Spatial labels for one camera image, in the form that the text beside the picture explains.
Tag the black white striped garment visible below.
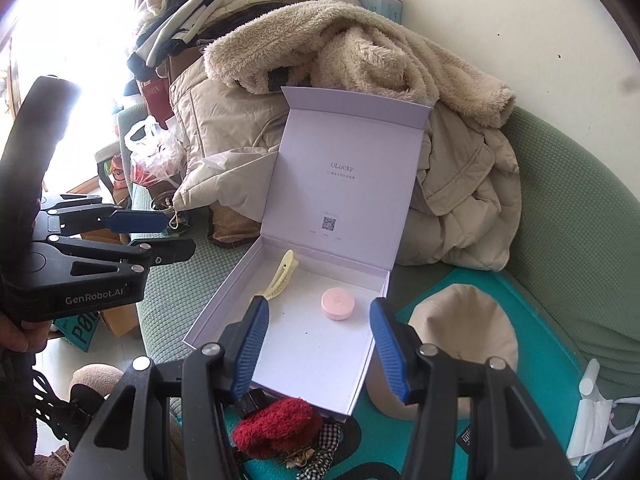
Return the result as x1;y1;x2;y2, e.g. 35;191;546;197
126;0;246;81

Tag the black white checkered scrunchie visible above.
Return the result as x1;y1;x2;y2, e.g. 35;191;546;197
295;417;346;480

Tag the brown cardboard box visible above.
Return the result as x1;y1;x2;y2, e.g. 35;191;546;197
97;302;141;339

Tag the glass jar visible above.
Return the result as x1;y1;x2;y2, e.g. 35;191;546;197
150;190;181;213

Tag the pink round case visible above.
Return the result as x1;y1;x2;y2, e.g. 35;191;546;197
320;287;357;320

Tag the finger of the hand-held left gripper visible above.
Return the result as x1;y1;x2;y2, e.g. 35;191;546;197
34;234;197;282
37;194;170;238

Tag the cream fleece jacket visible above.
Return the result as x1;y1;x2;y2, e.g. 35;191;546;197
202;0;516;131

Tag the teal cardboard box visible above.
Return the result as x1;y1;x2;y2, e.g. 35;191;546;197
52;310;108;353

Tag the lavender gift box with lid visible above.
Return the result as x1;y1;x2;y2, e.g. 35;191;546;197
182;86;435;422

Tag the white packaging bag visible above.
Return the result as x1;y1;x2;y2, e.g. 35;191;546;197
565;359;640;471

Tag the red fuzzy scrunchie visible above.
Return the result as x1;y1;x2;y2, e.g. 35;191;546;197
231;397;325;461

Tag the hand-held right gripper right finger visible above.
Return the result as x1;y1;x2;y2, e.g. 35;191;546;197
369;297;576;480

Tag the teal bubble mailer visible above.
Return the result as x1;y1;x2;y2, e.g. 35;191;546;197
220;265;596;480

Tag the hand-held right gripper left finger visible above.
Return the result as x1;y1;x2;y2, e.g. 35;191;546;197
60;295;271;480

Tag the clear plastic bag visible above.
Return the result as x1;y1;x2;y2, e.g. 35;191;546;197
124;115;188;186

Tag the black claw hair clip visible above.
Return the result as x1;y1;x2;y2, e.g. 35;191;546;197
235;389;273;420

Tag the person's left hand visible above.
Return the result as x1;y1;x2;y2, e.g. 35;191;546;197
0;310;51;356

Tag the brown plush cushion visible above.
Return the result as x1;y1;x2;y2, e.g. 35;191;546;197
35;364;186;480

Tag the pale yellow hair clip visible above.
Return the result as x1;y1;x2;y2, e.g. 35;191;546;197
248;250;301;306

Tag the beige puffer coat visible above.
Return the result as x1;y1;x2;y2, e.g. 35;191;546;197
169;57;521;272

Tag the beige bucket hat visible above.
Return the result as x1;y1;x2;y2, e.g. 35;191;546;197
367;283;519;422

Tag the light blue box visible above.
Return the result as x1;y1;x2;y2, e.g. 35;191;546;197
357;0;403;23

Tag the dark red paper bag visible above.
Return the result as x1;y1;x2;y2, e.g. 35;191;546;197
140;77;173;131

